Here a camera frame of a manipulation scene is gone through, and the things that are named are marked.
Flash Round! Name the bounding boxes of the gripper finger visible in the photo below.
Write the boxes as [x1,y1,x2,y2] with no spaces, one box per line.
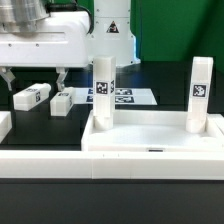
[0,67,15,90]
[56,67,69,91]

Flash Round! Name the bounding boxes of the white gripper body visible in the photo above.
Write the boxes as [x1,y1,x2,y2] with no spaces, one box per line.
[0,11,90,68]

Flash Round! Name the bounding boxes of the white desk top tray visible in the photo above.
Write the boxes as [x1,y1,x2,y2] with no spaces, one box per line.
[81,110,224,152]

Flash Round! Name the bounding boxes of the white front fence bar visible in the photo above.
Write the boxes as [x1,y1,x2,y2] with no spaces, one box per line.
[0,150,224,180]

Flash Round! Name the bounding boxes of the white marker base bracket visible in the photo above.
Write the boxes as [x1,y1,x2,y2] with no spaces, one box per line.
[74,88,157,105]

